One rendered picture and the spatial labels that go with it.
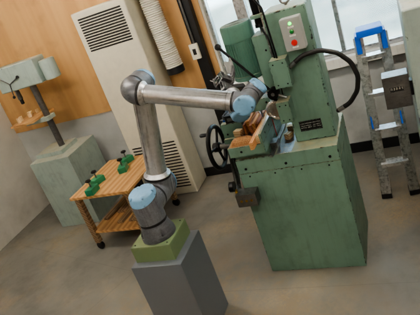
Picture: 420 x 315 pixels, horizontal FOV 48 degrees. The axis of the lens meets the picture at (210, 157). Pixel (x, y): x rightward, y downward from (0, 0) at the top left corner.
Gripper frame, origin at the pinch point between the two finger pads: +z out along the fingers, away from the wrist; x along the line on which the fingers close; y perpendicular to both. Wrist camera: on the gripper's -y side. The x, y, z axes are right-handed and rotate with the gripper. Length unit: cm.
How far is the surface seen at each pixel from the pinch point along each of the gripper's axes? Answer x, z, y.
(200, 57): 65, 120, -69
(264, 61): -12.0, 1.3, -20.9
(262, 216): 57, -47, -55
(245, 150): 26.7, -27.6, -25.0
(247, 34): -17.1, 12.7, -9.4
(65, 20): 124, 202, 17
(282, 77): -16.1, -15.6, -22.0
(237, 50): -7.9, 9.6, -8.2
